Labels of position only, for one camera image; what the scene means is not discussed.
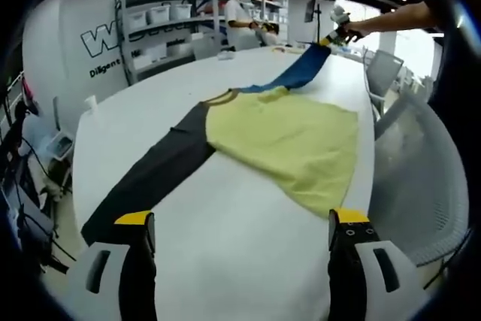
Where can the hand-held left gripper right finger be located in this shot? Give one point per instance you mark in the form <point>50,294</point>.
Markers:
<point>360,283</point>

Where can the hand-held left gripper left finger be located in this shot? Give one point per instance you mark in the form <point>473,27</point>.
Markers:
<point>112,283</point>

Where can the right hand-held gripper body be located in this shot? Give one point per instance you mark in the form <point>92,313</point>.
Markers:
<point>341,18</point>

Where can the yellow blue black garment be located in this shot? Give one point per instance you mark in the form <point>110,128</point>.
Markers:
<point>285,137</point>

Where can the person's right hand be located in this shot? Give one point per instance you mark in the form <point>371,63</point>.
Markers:
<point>354,32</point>

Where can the black stand with monitor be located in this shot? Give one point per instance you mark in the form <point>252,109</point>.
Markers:
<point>309,11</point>

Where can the beige flat items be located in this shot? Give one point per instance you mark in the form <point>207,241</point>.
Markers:
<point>280,49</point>

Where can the grey mesh chair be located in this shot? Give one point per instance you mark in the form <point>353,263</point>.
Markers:
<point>421,185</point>
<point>385,73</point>

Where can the small white object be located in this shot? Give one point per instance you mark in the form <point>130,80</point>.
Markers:
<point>226,56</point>

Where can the grey metal shelving rack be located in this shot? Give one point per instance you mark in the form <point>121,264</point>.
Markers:
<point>188,28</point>

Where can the group of white storage bins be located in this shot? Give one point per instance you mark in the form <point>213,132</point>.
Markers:
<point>158,14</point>

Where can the white paper cup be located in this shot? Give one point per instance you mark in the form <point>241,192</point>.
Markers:
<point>91,103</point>

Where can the pink hanging item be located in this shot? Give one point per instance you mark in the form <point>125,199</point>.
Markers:
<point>31,97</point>

